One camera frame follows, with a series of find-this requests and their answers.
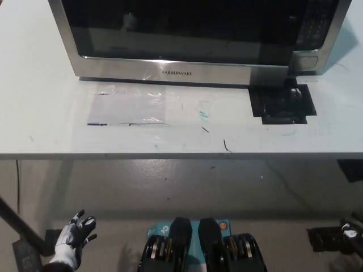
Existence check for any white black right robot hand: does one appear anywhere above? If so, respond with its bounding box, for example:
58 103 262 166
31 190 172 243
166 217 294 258
339 211 363 252

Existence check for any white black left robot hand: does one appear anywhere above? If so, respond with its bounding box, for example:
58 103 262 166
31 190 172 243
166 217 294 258
49 209 98 270

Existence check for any black ribbed robot body block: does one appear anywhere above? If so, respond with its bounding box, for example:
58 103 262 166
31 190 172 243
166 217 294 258
137 216 194 272
198 216 269 272

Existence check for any stainless steel Farberware microwave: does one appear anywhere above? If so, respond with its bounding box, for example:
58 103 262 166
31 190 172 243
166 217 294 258
47 0 353 87

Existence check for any black floor mat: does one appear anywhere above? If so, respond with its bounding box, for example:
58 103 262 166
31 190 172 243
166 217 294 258
306 226 346 253

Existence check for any black diagonal stand bar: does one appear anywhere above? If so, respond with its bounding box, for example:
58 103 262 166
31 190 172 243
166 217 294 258
0 193 54 257

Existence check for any black tape patch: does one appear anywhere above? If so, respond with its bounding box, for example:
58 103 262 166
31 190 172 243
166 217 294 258
247 76 318 125

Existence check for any clear plastic sheet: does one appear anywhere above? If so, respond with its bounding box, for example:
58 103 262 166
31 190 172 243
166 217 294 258
86 83 171 127

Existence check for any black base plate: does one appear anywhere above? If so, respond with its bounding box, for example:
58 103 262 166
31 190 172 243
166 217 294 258
11 240 45 272

